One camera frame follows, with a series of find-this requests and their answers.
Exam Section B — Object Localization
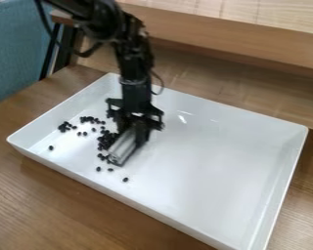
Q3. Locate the pile of black bits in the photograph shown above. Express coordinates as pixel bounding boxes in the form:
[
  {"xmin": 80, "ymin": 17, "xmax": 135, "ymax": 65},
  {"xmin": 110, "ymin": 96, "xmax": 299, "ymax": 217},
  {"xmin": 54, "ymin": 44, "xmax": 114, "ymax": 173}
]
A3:
[{"xmin": 46, "ymin": 114, "xmax": 131, "ymax": 184}]

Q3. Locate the white tray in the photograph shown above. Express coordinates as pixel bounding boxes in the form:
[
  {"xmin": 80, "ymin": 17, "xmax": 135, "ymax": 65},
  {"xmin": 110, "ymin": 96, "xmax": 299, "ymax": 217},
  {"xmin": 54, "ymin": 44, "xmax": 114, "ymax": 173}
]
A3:
[{"xmin": 6, "ymin": 71, "xmax": 311, "ymax": 250}]

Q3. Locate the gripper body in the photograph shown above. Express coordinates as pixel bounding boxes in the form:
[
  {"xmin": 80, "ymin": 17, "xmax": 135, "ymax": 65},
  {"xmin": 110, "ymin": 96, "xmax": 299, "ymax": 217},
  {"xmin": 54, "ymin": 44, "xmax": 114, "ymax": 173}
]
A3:
[{"xmin": 104, "ymin": 77, "xmax": 167, "ymax": 132}]

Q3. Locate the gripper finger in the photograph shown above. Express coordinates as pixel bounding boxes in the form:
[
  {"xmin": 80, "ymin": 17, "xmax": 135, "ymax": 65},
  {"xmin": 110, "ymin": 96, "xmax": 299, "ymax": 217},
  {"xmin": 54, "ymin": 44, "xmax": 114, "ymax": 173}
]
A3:
[
  {"xmin": 132, "ymin": 116, "xmax": 152, "ymax": 147},
  {"xmin": 112, "ymin": 111, "xmax": 132, "ymax": 134}
]

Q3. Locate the silver metal block tool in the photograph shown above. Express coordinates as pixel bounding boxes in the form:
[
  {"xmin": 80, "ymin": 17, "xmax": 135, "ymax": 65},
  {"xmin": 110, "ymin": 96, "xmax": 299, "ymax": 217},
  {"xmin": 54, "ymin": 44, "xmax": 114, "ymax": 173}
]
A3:
[{"xmin": 105, "ymin": 129, "xmax": 143, "ymax": 168}]

